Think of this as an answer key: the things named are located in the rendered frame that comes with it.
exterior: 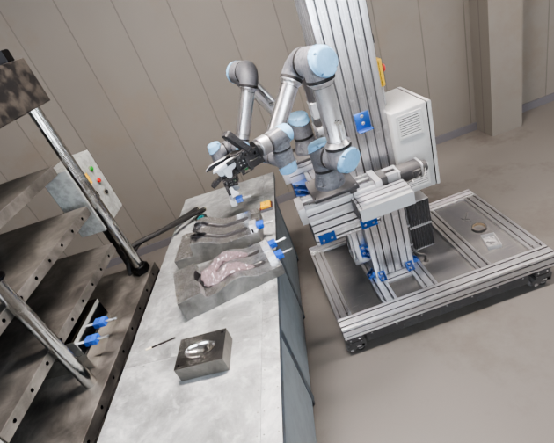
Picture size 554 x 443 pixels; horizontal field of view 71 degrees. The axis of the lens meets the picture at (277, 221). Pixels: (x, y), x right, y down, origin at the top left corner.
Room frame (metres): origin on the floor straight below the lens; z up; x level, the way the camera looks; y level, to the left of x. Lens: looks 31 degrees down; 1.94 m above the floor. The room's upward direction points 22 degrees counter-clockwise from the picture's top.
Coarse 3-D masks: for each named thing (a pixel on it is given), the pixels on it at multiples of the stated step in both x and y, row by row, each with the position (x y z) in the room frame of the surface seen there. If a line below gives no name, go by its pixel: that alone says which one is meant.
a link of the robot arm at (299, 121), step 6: (294, 114) 2.18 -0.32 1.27; (300, 114) 2.15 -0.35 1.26; (306, 114) 2.15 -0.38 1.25; (288, 120) 2.16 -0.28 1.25; (294, 120) 2.12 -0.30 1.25; (300, 120) 2.11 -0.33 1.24; (306, 120) 2.12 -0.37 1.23; (294, 126) 2.13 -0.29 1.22; (300, 126) 2.11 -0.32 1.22; (306, 126) 2.12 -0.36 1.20; (294, 132) 2.14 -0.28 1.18; (300, 132) 2.11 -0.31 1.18; (306, 132) 2.11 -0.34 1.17; (312, 132) 2.14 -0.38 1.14; (294, 138) 2.17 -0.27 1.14; (300, 138) 2.12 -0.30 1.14
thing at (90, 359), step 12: (96, 300) 1.59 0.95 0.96; (84, 312) 1.53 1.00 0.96; (96, 312) 1.54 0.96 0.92; (84, 324) 1.45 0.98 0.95; (96, 324) 1.50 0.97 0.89; (108, 324) 1.56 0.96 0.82; (72, 336) 1.39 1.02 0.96; (84, 336) 1.40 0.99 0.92; (72, 348) 1.35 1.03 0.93; (84, 348) 1.36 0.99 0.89; (96, 348) 1.41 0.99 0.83; (84, 360) 1.35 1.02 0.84; (96, 360) 1.36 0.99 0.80; (48, 372) 1.38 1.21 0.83; (60, 372) 1.37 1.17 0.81
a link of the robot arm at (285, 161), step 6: (288, 150) 1.42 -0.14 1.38; (270, 156) 1.48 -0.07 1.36; (276, 156) 1.43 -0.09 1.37; (282, 156) 1.41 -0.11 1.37; (288, 156) 1.41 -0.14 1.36; (294, 156) 1.43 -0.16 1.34; (270, 162) 1.49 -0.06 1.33; (276, 162) 1.44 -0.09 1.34; (282, 162) 1.41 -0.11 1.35; (288, 162) 1.41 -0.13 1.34; (294, 162) 1.42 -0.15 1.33; (282, 168) 1.42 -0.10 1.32; (288, 168) 1.41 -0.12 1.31; (294, 168) 1.42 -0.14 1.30; (282, 174) 1.43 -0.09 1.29; (288, 174) 1.42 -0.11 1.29
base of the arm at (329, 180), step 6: (318, 174) 1.64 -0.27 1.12; (324, 174) 1.62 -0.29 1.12; (330, 174) 1.62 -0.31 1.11; (336, 174) 1.62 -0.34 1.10; (342, 174) 1.64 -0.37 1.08; (318, 180) 1.64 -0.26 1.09; (324, 180) 1.62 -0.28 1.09; (330, 180) 1.61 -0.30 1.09; (336, 180) 1.61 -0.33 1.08; (342, 180) 1.62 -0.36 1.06; (318, 186) 1.64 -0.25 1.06; (324, 186) 1.61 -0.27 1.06; (330, 186) 1.60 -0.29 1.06; (336, 186) 1.60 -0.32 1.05
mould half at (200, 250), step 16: (256, 208) 1.99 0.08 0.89; (240, 224) 1.89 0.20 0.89; (192, 240) 1.85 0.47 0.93; (208, 240) 1.81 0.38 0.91; (224, 240) 1.80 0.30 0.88; (240, 240) 1.76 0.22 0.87; (256, 240) 1.75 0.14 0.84; (176, 256) 1.88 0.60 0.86; (192, 256) 1.81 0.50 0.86; (208, 256) 1.80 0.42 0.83
